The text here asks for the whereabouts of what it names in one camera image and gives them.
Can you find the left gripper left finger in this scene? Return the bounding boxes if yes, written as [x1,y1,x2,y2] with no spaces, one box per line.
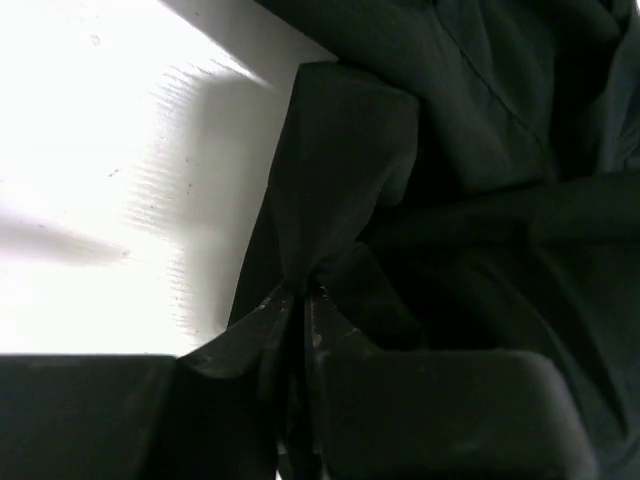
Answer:
[1,289,294,479]

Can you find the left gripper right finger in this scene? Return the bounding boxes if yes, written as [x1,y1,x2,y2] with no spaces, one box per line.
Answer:
[304,293,599,479]

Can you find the black trousers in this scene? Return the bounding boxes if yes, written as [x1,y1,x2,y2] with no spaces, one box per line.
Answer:
[226,1,639,479]

